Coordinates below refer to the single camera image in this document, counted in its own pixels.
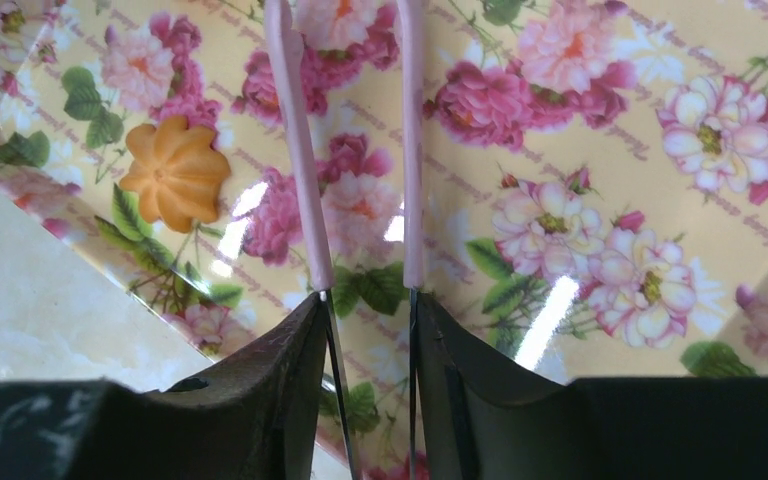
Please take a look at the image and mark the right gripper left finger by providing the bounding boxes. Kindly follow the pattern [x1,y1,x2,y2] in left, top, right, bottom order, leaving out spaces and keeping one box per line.
[0,295,327,479]

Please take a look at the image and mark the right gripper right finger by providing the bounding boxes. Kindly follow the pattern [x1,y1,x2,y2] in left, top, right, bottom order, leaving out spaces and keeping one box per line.
[413,294,768,479]

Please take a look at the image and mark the pink silicone tongs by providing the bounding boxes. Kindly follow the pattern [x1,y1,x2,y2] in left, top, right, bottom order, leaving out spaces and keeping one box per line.
[264,1,425,479]

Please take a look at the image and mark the floral rectangular tray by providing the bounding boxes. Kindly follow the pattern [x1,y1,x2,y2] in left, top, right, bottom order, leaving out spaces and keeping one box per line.
[0,1,768,479]

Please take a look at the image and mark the orange flower-shaped cookie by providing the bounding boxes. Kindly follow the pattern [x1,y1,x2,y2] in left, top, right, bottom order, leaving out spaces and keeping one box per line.
[119,115,232,233]

